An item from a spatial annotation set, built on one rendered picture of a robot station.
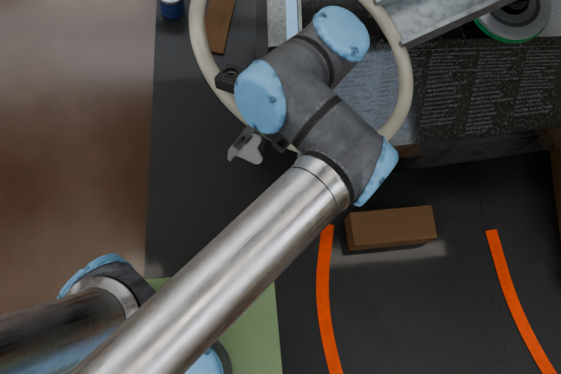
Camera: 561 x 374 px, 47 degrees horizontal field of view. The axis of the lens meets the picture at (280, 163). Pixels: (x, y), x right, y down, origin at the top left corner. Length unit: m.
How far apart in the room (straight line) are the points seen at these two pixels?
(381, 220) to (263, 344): 0.98
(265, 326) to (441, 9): 0.81
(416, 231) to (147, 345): 1.73
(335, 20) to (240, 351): 0.80
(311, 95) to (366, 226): 1.49
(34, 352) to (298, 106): 0.45
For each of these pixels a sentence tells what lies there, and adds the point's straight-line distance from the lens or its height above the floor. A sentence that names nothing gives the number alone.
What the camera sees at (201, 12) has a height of 1.28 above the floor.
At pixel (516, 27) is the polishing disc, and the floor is 0.88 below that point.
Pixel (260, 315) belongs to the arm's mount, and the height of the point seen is 0.88.
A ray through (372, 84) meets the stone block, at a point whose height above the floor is 0.74.
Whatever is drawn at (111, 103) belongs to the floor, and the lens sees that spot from 2.55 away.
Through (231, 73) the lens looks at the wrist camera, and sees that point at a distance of 1.09.
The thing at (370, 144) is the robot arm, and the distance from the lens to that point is 0.83.
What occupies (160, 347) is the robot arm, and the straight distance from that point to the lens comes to 0.70.
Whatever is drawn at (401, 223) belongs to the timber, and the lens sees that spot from 2.33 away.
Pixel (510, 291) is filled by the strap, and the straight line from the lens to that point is 2.55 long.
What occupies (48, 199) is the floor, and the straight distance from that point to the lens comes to 2.49.
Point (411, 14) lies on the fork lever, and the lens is 1.50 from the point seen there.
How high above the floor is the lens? 2.34
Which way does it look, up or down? 73 degrees down
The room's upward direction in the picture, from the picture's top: 16 degrees clockwise
